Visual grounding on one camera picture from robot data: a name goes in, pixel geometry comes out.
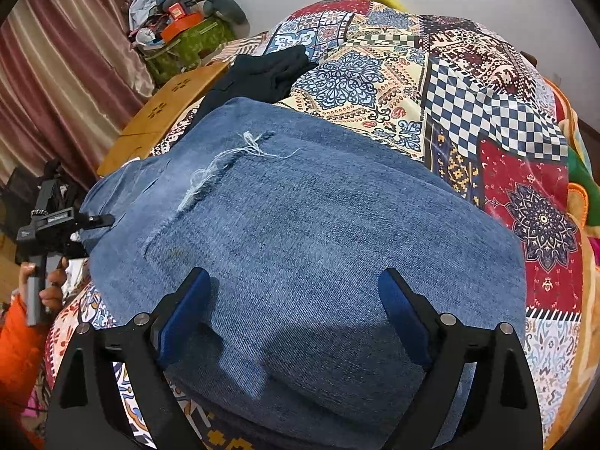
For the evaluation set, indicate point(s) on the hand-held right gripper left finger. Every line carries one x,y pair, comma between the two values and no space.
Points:
185,318

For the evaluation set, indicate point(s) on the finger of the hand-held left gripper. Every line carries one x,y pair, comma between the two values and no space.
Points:
101,221

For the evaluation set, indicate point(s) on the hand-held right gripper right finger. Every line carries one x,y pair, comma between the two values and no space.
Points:
405,323

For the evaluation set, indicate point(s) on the blue denim pants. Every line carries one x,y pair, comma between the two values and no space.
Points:
304,243

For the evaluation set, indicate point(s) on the person's left hand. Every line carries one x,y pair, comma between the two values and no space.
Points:
52,296

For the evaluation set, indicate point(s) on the wooden lap desk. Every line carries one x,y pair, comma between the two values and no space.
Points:
164,112

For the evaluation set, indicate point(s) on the striped pink gold curtain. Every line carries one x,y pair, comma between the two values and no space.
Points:
61,56

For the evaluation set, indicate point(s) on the green patterned cloth cover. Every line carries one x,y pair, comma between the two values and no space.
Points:
192,51

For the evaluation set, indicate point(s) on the black folded garment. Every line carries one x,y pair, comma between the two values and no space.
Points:
253,79

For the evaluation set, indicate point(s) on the orange flat box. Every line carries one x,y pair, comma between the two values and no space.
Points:
183,26

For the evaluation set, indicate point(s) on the orange green fleece blanket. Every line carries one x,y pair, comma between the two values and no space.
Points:
581,197

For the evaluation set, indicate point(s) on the pale blue clothes pile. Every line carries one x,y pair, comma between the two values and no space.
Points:
145,4

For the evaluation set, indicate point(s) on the small red box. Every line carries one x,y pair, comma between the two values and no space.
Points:
178,10

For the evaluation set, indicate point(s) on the patchwork printed quilt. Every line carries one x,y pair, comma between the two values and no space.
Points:
468,103

